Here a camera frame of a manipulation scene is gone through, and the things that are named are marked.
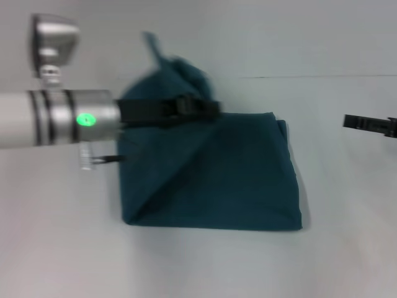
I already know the teal blue shirt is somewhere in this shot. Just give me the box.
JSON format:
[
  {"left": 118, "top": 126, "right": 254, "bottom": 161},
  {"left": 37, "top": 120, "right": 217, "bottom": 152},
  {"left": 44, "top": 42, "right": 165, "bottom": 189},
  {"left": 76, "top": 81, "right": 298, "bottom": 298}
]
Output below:
[{"left": 117, "top": 30, "right": 304, "bottom": 231}]

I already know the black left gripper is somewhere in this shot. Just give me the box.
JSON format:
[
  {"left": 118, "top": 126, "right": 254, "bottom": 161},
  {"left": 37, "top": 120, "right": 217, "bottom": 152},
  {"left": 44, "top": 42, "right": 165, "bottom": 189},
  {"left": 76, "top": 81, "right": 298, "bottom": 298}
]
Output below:
[{"left": 116, "top": 94, "right": 223, "bottom": 129}]

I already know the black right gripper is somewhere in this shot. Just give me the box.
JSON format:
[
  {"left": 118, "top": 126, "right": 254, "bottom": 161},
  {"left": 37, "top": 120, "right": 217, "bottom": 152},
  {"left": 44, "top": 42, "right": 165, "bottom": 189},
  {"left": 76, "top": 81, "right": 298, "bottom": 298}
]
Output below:
[{"left": 342, "top": 114, "right": 397, "bottom": 139}]

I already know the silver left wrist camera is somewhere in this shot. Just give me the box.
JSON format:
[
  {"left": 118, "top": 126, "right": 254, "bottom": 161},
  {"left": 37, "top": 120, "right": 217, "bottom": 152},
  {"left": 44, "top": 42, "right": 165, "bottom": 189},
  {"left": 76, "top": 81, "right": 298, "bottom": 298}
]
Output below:
[{"left": 29, "top": 14, "right": 81, "bottom": 89}]

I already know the left arm cable with plug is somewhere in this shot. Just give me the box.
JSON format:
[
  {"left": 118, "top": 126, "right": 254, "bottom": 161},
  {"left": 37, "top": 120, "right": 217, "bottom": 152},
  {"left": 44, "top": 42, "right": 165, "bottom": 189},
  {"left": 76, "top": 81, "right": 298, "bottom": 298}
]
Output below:
[{"left": 79, "top": 142, "right": 127, "bottom": 171}]

